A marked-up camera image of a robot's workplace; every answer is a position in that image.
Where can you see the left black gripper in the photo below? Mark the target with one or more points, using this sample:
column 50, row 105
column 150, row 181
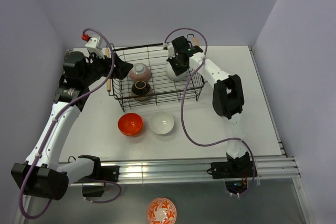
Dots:
column 121, row 68

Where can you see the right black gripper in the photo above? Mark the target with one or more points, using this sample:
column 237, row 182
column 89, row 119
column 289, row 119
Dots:
column 177, row 71

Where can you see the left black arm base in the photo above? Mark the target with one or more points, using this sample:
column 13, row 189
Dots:
column 106, row 180

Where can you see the brown bowl beige inside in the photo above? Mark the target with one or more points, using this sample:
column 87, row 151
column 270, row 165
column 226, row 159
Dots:
column 141, row 88

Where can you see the grey white bowl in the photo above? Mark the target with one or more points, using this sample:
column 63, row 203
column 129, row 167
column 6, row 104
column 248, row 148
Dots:
column 172, row 76

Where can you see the black white patterned bowl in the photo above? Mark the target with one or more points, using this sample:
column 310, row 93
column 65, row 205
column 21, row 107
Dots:
column 140, row 72

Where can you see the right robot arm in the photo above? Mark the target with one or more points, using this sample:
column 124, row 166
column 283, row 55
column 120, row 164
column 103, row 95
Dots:
column 227, row 99

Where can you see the orange white patterned bowl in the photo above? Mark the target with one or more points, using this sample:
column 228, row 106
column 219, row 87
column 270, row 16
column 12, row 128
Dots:
column 161, row 210

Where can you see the black wire dish rack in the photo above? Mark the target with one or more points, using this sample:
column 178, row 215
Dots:
column 163, row 89

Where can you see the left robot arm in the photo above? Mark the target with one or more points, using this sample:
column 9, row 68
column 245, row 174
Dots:
column 40, row 175

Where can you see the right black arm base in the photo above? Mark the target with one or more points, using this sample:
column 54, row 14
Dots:
column 223, row 169

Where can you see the aluminium mounting rail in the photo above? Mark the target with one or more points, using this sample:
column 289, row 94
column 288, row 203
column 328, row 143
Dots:
column 194, row 170

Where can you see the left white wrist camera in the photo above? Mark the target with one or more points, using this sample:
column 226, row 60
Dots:
column 95, row 46

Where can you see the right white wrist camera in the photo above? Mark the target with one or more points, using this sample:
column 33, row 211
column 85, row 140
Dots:
column 170, row 49

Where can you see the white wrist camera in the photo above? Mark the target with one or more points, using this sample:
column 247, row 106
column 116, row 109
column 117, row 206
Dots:
column 95, row 46
column 170, row 49

